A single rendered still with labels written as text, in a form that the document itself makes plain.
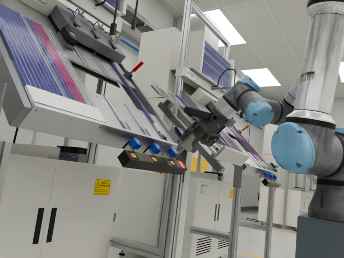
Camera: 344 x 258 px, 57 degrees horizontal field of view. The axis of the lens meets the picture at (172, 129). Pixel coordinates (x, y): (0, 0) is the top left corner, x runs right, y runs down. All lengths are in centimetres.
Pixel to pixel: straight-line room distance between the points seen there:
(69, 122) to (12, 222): 45
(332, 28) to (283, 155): 32
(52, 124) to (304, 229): 67
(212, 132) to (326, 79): 42
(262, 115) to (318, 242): 37
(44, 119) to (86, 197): 59
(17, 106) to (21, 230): 52
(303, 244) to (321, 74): 41
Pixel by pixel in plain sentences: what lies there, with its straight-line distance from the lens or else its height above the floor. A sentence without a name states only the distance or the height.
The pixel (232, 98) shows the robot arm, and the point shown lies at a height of 89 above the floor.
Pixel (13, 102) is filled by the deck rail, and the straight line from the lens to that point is 80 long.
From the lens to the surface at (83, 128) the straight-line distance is 87.
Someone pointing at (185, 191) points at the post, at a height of 55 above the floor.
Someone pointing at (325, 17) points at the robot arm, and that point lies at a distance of 88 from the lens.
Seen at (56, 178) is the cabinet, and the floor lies 55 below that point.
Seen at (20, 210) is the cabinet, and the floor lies 44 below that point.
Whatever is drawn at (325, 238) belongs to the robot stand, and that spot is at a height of 51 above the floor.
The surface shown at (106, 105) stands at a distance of 107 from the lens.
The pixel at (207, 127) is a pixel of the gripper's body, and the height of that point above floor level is 79.
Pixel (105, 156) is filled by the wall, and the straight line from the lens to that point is 373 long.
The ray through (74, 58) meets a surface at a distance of 123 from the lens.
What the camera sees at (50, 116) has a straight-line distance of 80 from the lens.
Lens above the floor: 61
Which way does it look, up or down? 8 degrees up
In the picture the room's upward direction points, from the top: 7 degrees clockwise
